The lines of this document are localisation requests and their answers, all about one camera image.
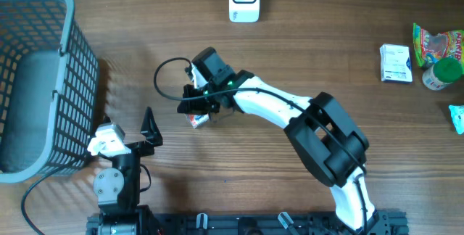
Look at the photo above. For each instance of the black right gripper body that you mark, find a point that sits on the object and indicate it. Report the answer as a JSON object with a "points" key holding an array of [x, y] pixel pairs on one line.
{"points": [[196, 101]]}

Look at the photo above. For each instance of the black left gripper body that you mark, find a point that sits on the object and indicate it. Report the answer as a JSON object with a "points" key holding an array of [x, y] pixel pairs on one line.
{"points": [[141, 149]]}

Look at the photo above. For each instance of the red white tissue pack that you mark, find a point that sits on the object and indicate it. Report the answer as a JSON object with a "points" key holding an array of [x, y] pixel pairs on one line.
{"points": [[197, 120]]}

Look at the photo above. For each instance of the white cardboard box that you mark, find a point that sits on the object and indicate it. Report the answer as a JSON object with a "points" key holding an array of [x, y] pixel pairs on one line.
{"points": [[396, 64]]}

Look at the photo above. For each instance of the Haribo worms candy bag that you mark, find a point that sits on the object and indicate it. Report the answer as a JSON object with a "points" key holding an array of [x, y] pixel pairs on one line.
{"points": [[429, 48]]}

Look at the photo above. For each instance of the green lid spice jar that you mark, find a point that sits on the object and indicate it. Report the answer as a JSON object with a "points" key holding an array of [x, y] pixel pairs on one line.
{"points": [[442, 74]]}

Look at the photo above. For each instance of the mint green tissue pack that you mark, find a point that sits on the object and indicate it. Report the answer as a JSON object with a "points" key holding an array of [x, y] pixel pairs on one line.
{"points": [[457, 115]]}

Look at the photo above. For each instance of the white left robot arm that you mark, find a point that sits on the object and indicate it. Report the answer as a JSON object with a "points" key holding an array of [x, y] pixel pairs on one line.
{"points": [[118, 188]]}

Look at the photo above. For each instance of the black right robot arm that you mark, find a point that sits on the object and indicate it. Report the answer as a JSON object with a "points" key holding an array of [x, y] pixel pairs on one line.
{"points": [[326, 139]]}

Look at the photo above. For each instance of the grey plastic shopping basket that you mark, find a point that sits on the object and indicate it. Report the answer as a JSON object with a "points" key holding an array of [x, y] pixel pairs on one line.
{"points": [[49, 84]]}

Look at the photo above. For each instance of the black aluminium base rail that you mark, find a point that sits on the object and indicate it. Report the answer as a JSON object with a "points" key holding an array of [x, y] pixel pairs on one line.
{"points": [[310, 223]]}

